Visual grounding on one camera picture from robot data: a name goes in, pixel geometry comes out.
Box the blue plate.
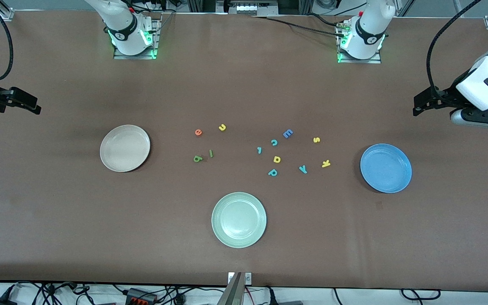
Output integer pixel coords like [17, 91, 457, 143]
[360, 144, 413, 194]

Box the black tangled cable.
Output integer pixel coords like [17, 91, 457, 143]
[11, 281, 100, 305]

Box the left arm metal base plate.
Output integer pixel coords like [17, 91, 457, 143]
[337, 19, 382, 64]

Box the grey terminal block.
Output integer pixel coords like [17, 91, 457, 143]
[236, 4, 278, 15]

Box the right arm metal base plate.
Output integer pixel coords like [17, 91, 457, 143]
[114, 15, 162, 60]

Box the pale green plate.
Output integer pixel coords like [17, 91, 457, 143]
[211, 192, 267, 249]

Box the beige brown plate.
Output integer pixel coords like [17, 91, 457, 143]
[100, 125, 151, 173]

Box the grey metal bar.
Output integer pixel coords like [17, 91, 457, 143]
[216, 272, 244, 305]

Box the long black table cable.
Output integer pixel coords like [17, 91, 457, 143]
[250, 15, 346, 37]

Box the black looped cable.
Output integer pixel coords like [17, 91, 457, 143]
[401, 289, 441, 301]

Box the short black table cable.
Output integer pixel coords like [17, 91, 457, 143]
[305, 13, 346, 28]

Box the black orange power box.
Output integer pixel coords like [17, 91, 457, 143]
[125, 288, 158, 304]

